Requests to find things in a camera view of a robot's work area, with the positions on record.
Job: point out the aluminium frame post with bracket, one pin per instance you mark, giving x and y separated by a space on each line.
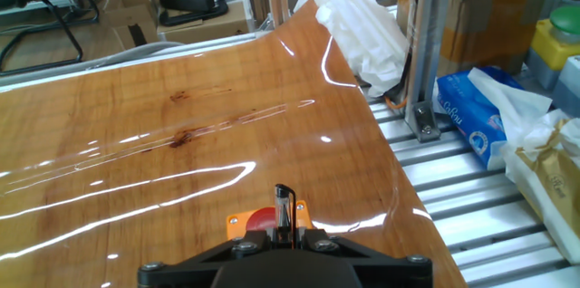
423 75

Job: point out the orange box with red button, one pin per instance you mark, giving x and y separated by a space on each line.
236 229

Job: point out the white and brown paper bag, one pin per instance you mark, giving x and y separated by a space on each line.
553 179

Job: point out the blue tissue pack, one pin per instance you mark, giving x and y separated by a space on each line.
471 111

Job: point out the large cardboard box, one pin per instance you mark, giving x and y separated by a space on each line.
489 7

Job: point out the small cardboard box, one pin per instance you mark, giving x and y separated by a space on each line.
131 2

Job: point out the yellow box with green button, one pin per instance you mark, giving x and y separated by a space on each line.
550 45

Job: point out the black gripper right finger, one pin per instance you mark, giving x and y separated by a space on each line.
385 261

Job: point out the white plastic bag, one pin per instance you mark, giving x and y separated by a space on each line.
362 30

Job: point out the wood grain table mat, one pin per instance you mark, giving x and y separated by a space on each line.
136 143

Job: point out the black and clear pen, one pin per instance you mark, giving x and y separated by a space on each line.
284 206

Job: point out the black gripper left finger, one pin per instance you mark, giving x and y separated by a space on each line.
181 265

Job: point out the flat cardboard box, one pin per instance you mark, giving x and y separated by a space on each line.
226 21

